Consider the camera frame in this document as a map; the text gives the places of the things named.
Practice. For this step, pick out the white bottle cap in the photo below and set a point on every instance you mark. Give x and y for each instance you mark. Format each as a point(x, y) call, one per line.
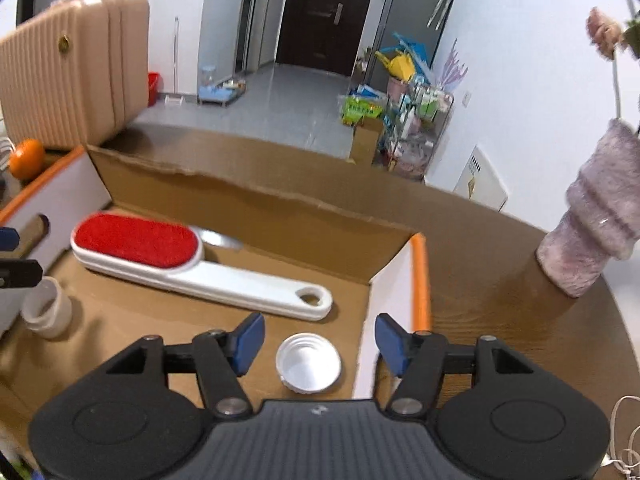
point(310, 365)

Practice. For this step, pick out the pink fuzzy vase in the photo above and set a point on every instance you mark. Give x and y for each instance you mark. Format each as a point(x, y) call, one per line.
point(595, 220)

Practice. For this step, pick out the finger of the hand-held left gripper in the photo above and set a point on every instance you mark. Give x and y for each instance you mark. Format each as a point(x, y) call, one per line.
point(20, 273)
point(7, 239)

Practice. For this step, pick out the blue pet bowl stand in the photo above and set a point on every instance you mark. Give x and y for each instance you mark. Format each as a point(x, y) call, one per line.
point(220, 95)

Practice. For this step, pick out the white wall socket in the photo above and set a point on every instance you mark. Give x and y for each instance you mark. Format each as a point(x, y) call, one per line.
point(466, 98)

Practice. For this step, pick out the clear pet water dispenser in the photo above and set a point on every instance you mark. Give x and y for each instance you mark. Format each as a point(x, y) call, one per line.
point(207, 76)

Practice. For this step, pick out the white mop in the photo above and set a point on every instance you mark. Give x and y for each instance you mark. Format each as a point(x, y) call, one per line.
point(176, 60)

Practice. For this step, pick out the small pink artificial rose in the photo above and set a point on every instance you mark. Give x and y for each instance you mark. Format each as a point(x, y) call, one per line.
point(602, 30)

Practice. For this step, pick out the blue folded plastic item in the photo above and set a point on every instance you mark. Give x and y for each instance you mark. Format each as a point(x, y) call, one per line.
point(415, 47)

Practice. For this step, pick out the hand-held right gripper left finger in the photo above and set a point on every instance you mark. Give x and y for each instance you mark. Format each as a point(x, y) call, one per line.
point(250, 342)

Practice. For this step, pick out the orange fruit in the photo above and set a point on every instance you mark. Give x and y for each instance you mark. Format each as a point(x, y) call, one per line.
point(27, 160)

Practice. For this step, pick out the open doorway frame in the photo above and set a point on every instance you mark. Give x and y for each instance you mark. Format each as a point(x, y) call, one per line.
point(248, 15)

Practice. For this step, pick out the pink ribbed suitcase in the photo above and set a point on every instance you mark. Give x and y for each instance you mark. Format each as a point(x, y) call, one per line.
point(65, 85)

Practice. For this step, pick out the small white cup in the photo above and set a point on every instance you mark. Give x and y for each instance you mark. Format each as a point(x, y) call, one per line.
point(50, 310)

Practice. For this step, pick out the grey refrigerator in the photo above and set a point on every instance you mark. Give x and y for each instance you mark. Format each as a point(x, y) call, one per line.
point(400, 10)

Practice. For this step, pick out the pink bucket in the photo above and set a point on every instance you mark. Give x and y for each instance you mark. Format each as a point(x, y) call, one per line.
point(396, 89)

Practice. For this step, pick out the red and white lint brush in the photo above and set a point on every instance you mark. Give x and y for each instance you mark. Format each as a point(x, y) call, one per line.
point(240, 285)

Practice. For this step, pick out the small cardboard box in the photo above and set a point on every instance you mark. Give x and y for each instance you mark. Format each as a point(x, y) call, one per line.
point(365, 142)

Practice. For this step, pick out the purple wall decoration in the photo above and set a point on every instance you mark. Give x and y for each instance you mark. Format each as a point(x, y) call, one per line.
point(454, 67)

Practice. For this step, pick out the green printed bag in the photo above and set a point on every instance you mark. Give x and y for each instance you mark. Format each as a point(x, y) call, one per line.
point(361, 110)

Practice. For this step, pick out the red bin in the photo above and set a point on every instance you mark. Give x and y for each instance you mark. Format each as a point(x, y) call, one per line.
point(154, 89)

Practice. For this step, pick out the yellow bag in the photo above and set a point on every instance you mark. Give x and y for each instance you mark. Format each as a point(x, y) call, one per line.
point(400, 66)

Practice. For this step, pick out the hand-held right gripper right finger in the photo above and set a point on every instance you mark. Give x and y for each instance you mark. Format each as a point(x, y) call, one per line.
point(390, 342)

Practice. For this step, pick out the dark brown entrance door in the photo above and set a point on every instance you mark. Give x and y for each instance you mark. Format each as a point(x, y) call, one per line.
point(310, 25)

